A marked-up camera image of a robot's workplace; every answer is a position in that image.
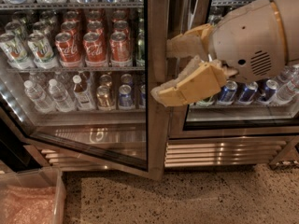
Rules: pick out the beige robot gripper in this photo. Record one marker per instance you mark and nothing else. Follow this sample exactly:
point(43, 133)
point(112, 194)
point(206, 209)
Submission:
point(248, 42)

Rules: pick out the glass fridge door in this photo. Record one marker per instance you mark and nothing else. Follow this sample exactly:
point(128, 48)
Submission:
point(274, 108)
point(21, 124)

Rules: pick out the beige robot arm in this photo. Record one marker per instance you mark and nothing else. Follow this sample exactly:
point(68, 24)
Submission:
point(288, 12)

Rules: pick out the blue can right fridge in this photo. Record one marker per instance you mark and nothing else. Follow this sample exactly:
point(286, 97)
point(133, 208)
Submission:
point(227, 94)

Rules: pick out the steel fridge bottom grille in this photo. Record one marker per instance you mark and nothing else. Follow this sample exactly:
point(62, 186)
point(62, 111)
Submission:
point(177, 154)

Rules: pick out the green soda can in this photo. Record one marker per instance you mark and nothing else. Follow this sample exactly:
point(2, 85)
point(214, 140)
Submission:
point(140, 50)

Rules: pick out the blue soda can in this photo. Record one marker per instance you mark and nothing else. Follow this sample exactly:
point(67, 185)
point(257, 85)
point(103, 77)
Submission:
point(126, 100)
point(142, 96)

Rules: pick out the gold soda can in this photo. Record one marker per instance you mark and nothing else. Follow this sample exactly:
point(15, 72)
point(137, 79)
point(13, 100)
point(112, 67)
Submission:
point(105, 98)

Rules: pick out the red cola can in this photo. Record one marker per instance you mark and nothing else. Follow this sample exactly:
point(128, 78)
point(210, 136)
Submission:
point(95, 49)
point(67, 47)

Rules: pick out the brown tea bottle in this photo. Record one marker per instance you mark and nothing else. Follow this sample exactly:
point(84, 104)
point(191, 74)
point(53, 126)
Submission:
point(83, 93)

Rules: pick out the front red cola can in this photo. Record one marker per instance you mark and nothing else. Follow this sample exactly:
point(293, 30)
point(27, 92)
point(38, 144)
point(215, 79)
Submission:
point(67, 47)

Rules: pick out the clear water bottle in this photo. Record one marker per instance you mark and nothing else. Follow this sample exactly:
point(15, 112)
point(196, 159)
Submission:
point(60, 96)
point(39, 97)

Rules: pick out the white citrus soda can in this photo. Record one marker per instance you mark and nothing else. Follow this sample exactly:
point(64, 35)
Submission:
point(17, 54)

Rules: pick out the clear plastic storage bin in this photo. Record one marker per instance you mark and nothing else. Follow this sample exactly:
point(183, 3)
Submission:
point(42, 178)

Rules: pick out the pink bubble wrap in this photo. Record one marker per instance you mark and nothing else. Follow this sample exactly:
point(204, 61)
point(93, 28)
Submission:
point(27, 205)

